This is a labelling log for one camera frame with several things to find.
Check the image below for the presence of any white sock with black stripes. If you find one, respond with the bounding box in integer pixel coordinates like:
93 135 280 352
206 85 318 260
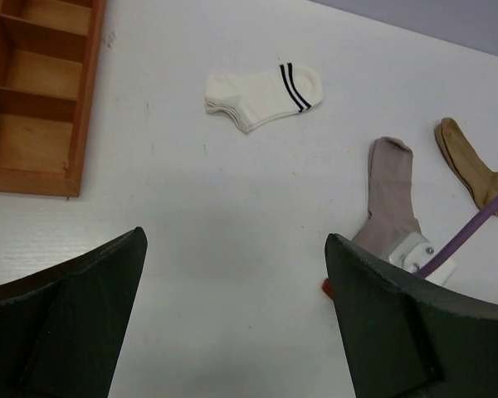
204 62 325 133

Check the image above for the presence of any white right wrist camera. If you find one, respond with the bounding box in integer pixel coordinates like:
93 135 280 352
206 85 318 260
385 232 457 286

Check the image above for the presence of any grey sock with red cuff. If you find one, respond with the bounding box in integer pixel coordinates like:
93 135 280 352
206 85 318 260
352 137 422 260

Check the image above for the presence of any orange wooden compartment tray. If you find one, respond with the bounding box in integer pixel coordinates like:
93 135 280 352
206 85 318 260
0 0 105 197

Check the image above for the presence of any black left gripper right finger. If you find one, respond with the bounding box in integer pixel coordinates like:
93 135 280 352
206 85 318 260
325 234 498 397

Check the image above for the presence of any tan brown long sock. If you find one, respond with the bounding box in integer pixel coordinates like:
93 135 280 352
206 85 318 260
434 118 498 210

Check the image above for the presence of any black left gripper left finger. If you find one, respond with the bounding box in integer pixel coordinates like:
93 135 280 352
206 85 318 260
0 227 148 397

